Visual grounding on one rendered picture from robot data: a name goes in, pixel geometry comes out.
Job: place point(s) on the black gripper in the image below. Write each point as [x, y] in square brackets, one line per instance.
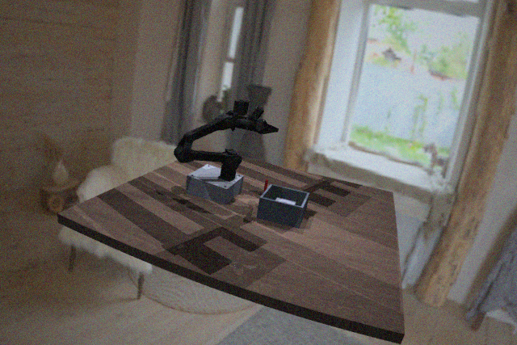
[259, 126]

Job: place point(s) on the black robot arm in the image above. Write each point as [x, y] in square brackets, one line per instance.
[230, 158]

